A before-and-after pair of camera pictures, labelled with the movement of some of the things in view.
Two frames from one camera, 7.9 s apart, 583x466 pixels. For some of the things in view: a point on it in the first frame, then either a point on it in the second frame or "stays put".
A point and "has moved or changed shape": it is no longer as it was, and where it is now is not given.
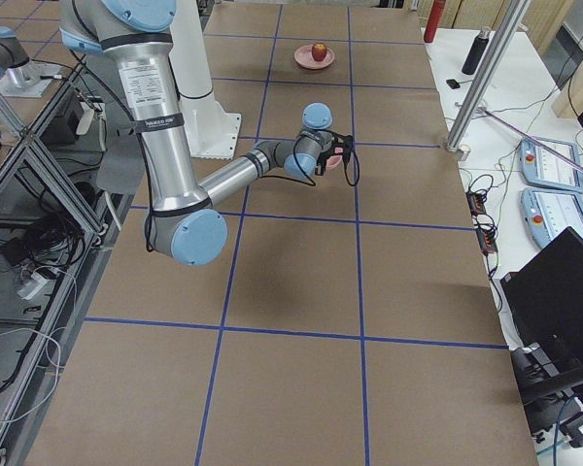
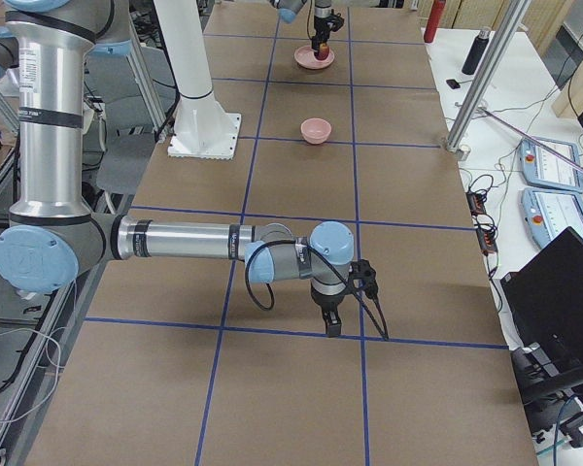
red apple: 319,51 stays put
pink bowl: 332,161 has moved or changed shape
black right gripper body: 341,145 to 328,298
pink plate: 303,56 stays put
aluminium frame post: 506,30 stays put
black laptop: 556,300 stays put
